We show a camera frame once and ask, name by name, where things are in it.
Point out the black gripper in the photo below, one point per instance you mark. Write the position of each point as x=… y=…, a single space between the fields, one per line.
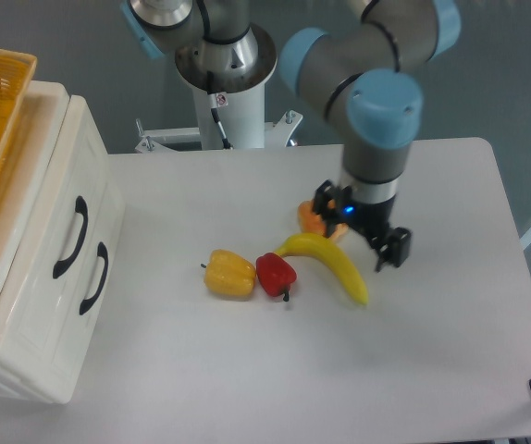
x=392 y=245

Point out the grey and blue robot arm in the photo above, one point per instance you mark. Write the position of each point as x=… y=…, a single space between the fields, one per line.
x=359 y=84

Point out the white drawer cabinet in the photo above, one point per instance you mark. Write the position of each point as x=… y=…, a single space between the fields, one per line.
x=40 y=121

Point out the orange knotted bread roll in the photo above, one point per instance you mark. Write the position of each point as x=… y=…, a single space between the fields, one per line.
x=311 y=222

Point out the yellow banana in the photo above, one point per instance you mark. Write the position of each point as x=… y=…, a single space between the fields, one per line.
x=332 y=256

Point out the red bell pepper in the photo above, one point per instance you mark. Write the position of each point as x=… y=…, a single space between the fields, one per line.
x=275 y=275

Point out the yellow bell pepper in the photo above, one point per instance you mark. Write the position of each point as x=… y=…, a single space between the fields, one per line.
x=230 y=275

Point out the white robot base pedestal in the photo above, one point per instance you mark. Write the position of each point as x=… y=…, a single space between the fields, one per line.
x=228 y=86

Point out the black lower drawer handle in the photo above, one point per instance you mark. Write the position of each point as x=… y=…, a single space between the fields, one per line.
x=98 y=280

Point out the black drawer handle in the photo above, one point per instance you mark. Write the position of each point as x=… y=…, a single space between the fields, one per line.
x=98 y=280
x=74 y=239

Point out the black top drawer handle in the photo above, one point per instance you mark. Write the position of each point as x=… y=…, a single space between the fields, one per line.
x=74 y=239

